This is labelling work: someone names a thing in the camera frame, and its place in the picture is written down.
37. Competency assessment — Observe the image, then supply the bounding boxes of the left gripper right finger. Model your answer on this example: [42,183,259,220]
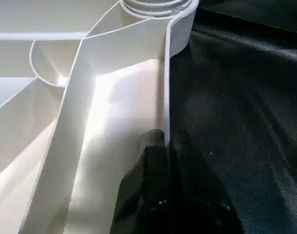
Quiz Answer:
[168,131,246,234]

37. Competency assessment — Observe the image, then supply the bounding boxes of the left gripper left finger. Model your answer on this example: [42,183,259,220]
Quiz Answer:
[109,129,170,234]

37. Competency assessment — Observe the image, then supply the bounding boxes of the white plastic table top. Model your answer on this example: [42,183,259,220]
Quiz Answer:
[0,0,200,234]

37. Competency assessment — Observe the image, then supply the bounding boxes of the white plastic table leg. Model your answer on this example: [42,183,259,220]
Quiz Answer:
[120,0,193,18]

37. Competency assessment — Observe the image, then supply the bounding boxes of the black work mat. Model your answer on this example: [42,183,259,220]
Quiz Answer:
[165,0,297,234]

